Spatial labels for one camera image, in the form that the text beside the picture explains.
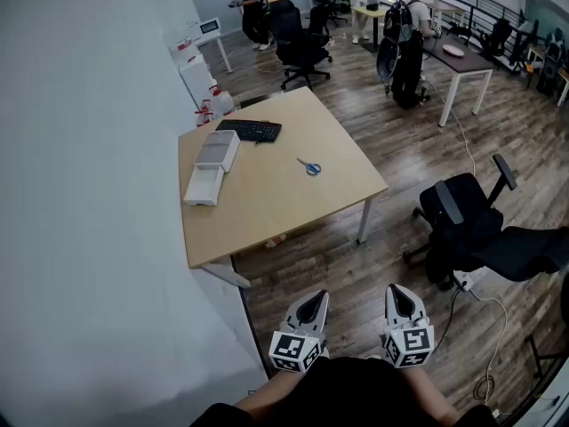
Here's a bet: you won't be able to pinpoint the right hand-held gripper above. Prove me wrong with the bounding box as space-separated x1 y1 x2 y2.
381 283 436 370

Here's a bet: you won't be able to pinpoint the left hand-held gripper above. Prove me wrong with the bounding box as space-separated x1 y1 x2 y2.
268 289 331 374

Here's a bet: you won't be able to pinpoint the blue-handled scissors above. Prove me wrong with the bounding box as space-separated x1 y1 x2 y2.
296 157 322 177

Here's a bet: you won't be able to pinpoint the white drawer box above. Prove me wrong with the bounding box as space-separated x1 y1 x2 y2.
182 130 242 207

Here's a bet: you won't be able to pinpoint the person's left forearm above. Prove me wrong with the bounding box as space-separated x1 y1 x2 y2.
233 368 312 417

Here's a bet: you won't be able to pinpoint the person's right forearm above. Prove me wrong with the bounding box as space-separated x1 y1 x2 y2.
398 364 460 424

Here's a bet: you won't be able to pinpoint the black armrest office chair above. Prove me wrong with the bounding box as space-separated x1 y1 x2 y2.
403 153 569 291

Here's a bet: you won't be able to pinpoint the person's black clothing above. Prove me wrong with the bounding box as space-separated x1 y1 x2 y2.
190 356 500 427

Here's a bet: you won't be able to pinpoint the light wooden table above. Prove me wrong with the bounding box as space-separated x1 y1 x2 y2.
177 85 389 289

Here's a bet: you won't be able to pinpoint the black metal stand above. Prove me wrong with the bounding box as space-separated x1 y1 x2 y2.
524 334 569 380

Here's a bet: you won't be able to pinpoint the black computer keyboard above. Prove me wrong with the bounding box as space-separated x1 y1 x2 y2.
214 119 284 148

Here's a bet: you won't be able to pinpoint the large red-capped water jug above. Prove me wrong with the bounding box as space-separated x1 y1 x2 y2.
207 85 236 117

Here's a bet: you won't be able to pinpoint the dark brown desk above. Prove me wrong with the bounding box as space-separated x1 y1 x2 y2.
421 33 495 128

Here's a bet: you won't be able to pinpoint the white carton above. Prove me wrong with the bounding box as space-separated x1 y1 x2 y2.
177 53 219 110

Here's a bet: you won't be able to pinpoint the white desk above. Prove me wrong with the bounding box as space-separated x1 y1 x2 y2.
195 32 234 75

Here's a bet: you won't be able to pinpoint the yellow desk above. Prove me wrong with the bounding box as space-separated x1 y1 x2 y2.
350 4 390 55

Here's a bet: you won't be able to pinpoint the black metal railing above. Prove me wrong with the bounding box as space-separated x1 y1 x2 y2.
429 0 569 61

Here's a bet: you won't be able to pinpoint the white power strip cable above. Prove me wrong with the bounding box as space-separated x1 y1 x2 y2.
469 289 509 411

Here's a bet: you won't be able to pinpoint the white floor cable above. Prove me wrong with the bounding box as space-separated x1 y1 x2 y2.
421 77 479 177

